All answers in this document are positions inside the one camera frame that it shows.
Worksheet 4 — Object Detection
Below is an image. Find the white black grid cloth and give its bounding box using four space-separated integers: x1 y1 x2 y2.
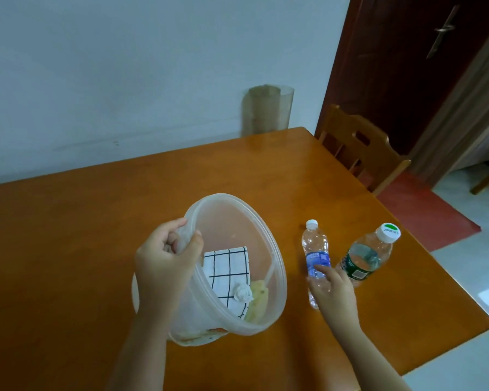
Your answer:
203 246 252 319

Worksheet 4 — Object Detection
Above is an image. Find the dark red door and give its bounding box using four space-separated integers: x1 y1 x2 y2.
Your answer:
314 0 489 157

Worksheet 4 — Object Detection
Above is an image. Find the wooden table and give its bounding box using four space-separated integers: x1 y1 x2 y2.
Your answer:
0 127 489 391

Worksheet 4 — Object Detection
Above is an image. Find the metal door handle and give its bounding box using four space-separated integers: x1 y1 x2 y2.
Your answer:
426 4 460 60

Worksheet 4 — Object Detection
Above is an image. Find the person's right forearm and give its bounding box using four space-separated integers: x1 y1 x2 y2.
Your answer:
330 323 412 391

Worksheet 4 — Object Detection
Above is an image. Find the pale yellow scrap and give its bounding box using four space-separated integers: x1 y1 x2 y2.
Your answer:
244 279 269 324

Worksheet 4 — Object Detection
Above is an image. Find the person's left hand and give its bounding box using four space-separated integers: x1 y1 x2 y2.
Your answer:
134 217 204 322

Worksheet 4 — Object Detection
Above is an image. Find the blue label water bottle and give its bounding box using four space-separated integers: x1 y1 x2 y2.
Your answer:
301 219 332 310

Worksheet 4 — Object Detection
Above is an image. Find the red floor mat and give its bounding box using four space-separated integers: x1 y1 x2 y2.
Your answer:
358 171 482 253

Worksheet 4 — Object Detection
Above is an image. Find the green label water bottle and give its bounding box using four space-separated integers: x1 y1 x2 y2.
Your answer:
335 223 402 289

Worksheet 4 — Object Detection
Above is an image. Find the grey wood grain panel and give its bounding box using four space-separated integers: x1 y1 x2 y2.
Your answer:
407 14 489 188

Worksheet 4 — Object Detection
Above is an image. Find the white tissue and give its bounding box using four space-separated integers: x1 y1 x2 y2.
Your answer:
233 282 254 304

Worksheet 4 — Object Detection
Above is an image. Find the translucent plastic bucket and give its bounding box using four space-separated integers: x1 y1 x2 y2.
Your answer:
131 193 288 348

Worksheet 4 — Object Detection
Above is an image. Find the person's right hand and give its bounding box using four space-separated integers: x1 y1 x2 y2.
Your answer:
306 264 361 335

